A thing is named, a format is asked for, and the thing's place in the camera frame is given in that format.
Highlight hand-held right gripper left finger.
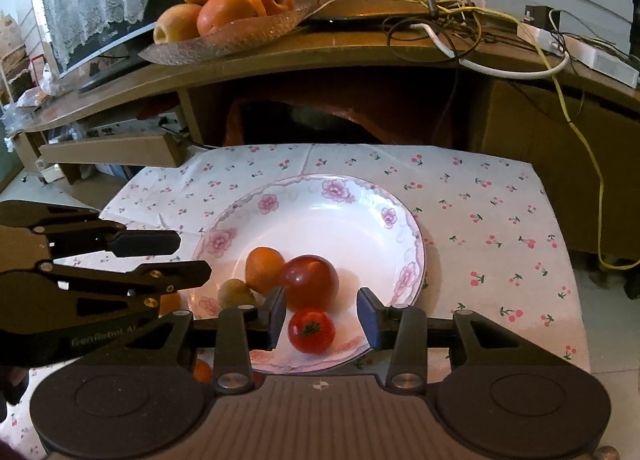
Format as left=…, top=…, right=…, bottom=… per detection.
left=125, top=286, right=287, bottom=395

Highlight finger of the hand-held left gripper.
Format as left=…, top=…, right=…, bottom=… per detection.
left=0, top=260, right=213, bottom=333
left=0, top=200, right=182, bottom=258

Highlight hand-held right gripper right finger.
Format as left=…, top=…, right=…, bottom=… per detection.
left=357, top=287, right=551, bottom=391

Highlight red tomato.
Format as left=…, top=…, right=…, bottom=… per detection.
left=288, top=308, right=336, bottom=355

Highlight white floral plate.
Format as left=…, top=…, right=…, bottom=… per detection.
left=191, top=173, right=427, bottom=375

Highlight dark red apple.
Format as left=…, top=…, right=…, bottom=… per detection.
left=280, top=255, right=340, bottom=313

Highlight brown kiwi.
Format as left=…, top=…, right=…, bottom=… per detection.
left=217, top=279, right=257, bottom=310

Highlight long cardboard box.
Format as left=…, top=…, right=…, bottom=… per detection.
left=39, top=131, right=190, bottom=167

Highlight white set-top box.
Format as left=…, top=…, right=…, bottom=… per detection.
left=85, top=113, right=188, bottom=137

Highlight cherry print tablecloth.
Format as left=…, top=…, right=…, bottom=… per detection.
left=0, top=143, right=593, bottom=460

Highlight clear plastic bags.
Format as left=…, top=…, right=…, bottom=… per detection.
left=0, top=10, right=56, bottom=114

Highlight yellow apple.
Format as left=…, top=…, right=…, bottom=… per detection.
left=153, top=3, right=203, bottom=44

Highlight clear glass fruit bowl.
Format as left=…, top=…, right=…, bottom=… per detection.
left=138, top=1, right=312, bottom=65

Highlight wooden desk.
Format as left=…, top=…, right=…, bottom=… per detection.
left=5, top=15, right=640, bottom=261

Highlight white power strip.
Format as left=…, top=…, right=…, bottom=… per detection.
left=516, top=20, right=640, bottom=88

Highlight black power adapter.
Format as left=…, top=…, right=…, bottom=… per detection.
left=524, top=4, right=563, bottom=34

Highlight yellow cable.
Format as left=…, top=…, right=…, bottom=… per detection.
left=320, top=0, right=640, bottom=271

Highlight white cable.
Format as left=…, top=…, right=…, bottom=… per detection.
left=410, top=23, right=571, bottom=77

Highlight tangled black cables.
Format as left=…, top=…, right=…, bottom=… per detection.
left=382, top=0, right=501, bottom=58

